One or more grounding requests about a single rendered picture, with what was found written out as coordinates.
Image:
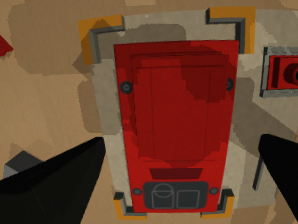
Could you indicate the dark red square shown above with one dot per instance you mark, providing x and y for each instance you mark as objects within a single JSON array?
[{"x": 4, "y": 46}]

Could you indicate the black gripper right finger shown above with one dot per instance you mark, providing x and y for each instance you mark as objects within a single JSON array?
[{"x": 281, "y": 159}]

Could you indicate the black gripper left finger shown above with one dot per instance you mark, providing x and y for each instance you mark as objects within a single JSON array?
[{"x": 55, "y": 191}]

